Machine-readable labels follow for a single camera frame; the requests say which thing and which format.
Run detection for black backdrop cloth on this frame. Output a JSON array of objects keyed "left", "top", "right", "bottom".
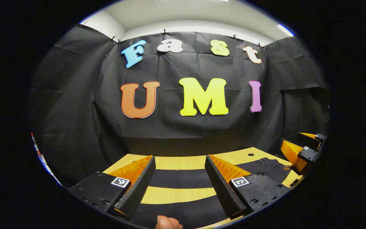
[{"left": 29, "top": 25, "right": 331, "bottom": 188}]

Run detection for ceiling light panel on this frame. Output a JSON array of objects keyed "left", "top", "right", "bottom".
[{"left": 277, "top": 24, "right": 295, "bottom": 37}]

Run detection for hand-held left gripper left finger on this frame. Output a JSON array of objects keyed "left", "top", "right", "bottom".
[{"left": 69, "top": 155, "right": 156, "bottom": 220}]

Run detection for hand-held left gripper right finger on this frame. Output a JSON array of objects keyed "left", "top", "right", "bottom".
[{"left": 205, "top": 154, "right": 291, "bottom": 220}]

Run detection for black jeans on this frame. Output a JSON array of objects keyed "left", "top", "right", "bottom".
[{"left": 129, "top": 157, "right": 293, "bottom": 229}]

